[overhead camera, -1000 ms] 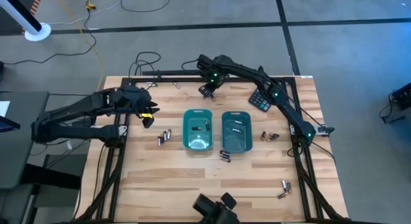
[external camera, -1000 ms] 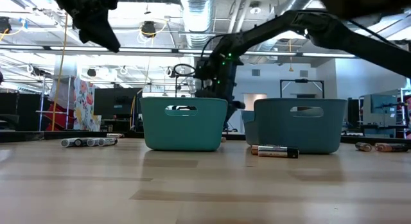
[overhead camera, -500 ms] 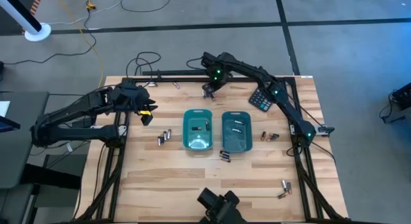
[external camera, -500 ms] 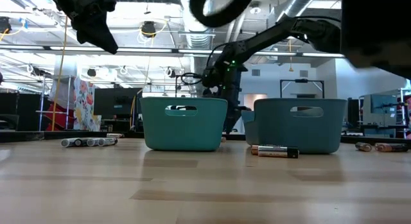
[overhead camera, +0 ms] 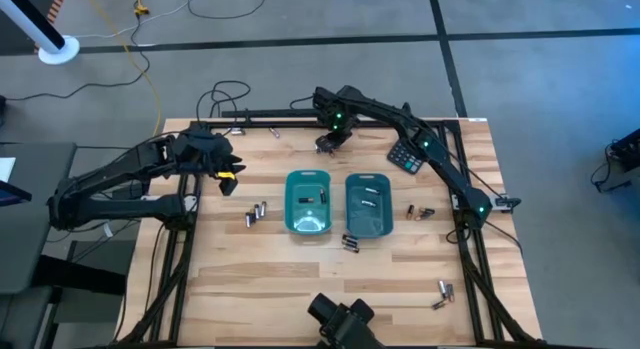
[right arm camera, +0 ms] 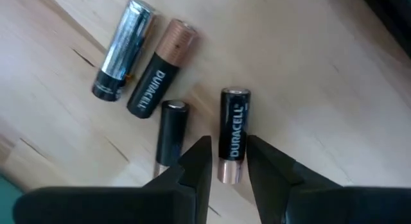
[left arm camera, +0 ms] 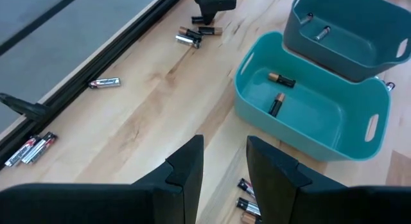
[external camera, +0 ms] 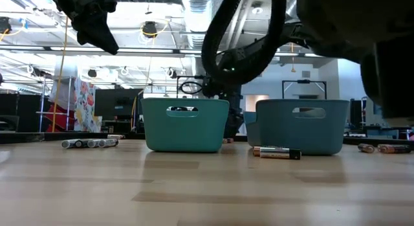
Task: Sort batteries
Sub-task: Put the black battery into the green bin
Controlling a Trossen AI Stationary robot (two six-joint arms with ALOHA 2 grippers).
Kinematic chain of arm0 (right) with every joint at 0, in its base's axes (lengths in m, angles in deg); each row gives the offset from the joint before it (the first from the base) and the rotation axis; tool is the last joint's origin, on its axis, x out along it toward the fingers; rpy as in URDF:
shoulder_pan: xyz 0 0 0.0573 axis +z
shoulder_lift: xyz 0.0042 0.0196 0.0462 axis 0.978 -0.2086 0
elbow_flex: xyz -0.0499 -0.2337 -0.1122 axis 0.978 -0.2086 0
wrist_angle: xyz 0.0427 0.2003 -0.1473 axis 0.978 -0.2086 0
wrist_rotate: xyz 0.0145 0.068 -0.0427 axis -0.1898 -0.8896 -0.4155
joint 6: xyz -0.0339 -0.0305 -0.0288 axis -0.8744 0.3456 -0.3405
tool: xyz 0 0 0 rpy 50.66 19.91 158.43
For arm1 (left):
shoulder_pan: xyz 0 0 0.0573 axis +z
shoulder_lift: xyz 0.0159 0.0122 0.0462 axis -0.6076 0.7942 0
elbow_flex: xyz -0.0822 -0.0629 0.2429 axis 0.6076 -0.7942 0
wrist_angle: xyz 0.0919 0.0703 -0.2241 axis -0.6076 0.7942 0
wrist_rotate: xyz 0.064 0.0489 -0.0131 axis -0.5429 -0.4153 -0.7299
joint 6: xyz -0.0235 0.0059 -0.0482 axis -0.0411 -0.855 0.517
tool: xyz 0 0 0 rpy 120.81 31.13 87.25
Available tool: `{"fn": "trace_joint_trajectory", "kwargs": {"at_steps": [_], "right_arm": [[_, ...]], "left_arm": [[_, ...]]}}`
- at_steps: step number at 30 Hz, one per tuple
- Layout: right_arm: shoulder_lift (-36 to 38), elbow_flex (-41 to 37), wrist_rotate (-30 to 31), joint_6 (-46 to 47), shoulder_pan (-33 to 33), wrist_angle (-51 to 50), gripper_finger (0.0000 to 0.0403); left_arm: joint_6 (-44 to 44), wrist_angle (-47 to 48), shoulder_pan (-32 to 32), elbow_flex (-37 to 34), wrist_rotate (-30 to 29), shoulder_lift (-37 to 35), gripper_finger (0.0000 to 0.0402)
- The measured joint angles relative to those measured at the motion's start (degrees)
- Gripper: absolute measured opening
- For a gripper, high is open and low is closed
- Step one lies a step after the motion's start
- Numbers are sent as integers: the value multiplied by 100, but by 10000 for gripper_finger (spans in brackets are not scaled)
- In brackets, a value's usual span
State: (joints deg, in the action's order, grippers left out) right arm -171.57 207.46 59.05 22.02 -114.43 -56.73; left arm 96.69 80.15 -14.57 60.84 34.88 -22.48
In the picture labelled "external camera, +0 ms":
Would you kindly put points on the white ceiling dome sensor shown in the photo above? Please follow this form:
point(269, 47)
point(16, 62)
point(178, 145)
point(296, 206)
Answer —
point(257, 9)

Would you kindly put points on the wall vent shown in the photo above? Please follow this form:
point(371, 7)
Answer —
point(306, 74)

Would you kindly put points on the black monitor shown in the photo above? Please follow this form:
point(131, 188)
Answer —
point(119, 104)

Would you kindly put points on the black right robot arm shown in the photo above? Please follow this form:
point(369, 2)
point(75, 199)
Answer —
point(355, 25)

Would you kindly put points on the black aluminium table frame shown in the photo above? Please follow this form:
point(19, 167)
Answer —
point(19, 137)

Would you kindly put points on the silver ventilation duct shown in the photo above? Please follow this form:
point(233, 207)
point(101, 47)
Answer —
point(194, 12)

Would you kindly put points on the red cloth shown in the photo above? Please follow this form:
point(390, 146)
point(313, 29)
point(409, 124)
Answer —
point(61, 120)

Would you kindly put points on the bright teal plastic bin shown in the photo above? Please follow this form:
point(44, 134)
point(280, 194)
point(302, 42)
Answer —
point(184, 132)

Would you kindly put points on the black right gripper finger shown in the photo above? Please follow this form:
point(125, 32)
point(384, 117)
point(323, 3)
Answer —
point(234, 119)

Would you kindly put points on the ceiling light rail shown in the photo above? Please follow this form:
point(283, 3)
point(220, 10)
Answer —
point(145, 51)

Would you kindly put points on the silver black Energizer battery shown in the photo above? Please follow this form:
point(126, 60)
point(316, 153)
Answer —
point(281, 153)

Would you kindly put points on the dark blue-teal plastic bin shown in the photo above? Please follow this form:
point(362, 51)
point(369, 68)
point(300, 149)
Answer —
point(297, 135)

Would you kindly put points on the metal rack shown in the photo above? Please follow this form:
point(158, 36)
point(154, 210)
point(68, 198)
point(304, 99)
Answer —
point(41, 103)

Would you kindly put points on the black computer tower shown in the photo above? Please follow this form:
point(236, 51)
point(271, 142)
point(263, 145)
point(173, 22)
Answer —
point(355, 114)

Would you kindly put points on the floral cloth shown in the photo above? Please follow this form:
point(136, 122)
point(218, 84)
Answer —
point(84, 114)

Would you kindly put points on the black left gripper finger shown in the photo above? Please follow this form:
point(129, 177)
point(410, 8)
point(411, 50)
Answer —
point(93, 31)

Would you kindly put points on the black partition panel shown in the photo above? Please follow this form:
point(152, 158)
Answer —
point(29, 112)

